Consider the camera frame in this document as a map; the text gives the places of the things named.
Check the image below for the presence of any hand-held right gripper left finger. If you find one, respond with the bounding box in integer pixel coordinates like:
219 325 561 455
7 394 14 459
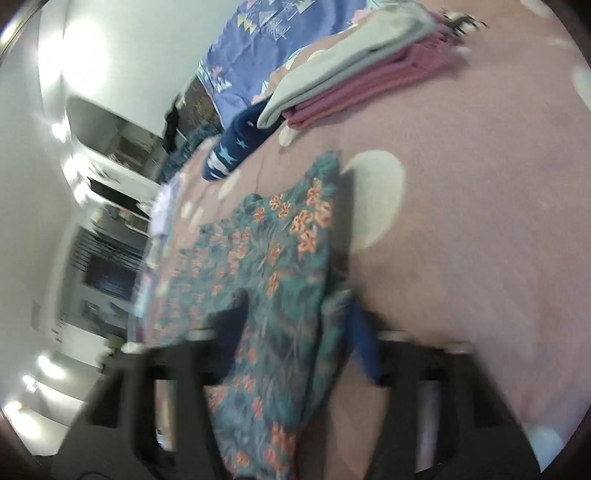
69 305 252 480

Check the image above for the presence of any lilac cloth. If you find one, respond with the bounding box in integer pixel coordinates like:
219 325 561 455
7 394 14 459
148 180 180 237

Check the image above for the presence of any purple tree-print pillow cover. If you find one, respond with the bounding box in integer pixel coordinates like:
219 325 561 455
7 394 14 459
196 0 370 127

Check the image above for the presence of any grey folded cloth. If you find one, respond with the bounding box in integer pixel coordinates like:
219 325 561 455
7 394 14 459
256 4 437 130

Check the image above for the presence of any black garment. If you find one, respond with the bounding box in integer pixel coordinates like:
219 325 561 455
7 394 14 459
161 92 186 153

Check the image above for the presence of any pink folded cloth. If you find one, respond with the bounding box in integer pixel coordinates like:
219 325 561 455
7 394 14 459
279 14 468 131

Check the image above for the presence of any floral print shirt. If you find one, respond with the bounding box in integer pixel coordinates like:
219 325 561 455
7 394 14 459
139 150 366 480

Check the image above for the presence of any pink polka dot bedsheet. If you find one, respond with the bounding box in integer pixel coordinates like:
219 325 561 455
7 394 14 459
134 0 591 472

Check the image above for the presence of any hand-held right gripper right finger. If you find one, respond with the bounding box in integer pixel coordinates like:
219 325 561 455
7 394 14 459
348 302 541 480

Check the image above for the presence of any navy star print folded cloth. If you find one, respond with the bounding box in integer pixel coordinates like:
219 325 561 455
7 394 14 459
201 104 269 182

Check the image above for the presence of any teal fuzzy blanket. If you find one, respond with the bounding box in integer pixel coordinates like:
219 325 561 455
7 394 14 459
159 124 222 185

